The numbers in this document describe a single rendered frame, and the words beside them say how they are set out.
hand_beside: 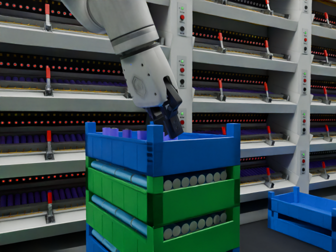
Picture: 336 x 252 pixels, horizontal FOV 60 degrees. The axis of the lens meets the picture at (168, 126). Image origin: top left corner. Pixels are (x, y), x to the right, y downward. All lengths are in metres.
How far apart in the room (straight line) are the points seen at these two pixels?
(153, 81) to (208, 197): 0.22
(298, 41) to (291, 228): 0.87
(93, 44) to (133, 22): 0.53
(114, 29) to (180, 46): 0.65
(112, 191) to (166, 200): 0.15
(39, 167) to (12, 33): 0.41
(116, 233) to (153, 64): 0.32
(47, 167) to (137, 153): 0.54
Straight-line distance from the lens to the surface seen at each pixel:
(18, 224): 1.05
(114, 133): 0.63
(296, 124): 1.56
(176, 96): 0.51
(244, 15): 1.39
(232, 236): 0.61
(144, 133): 0.54
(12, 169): 0.99
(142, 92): 0.54
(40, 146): 1.04
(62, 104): 0.99
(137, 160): 0.49
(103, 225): 0.66
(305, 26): 1.65
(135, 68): 0.53
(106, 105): 1.01
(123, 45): 0.51
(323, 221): 1.27
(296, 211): 1.33
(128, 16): 0.51
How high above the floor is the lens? 0.49
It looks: 2 degrees down
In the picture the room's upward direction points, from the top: straight up
